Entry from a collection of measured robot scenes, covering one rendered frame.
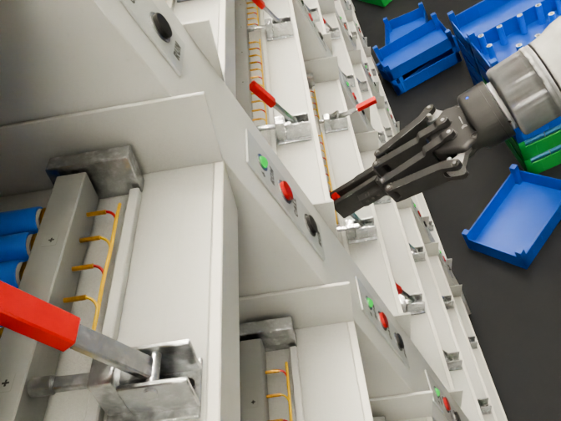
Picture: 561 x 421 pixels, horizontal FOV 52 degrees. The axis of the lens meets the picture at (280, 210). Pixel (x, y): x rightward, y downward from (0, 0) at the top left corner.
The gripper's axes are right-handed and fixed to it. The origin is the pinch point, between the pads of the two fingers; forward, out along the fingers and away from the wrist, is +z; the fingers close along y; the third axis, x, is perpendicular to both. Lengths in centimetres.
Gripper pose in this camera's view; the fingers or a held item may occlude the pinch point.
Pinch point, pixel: (358, 192)
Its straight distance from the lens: 76.5
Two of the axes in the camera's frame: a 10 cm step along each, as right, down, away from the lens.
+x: -6.2, -5.5, -5.6
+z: -7.8, 4.9, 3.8
